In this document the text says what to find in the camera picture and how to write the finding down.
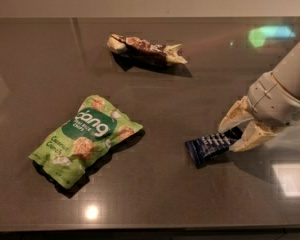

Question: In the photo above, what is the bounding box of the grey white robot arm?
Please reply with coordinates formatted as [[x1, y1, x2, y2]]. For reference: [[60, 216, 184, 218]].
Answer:
[[218, 42, 300, 152]]

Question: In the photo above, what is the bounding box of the green rice chips bag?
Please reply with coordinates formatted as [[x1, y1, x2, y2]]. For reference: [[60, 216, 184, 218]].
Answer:
[[29, 95, 143, 189]]

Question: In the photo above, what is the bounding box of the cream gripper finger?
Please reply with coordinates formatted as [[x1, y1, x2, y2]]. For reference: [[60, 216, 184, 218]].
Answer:
[[230, 121, 284, 152], [218, 96, 253, 133]]

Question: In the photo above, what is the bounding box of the brown chip bag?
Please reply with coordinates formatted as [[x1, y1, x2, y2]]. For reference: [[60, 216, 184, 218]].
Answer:
[[107, 34, 187, 67]]

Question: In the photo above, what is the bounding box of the dark blue rxbar wrapper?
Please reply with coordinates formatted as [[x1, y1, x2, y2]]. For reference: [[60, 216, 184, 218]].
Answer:
[[185, 127, 242, 168]]

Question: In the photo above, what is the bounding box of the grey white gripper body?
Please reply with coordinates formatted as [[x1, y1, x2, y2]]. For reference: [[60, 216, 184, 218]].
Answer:
[[247, 72, 300, 127]]

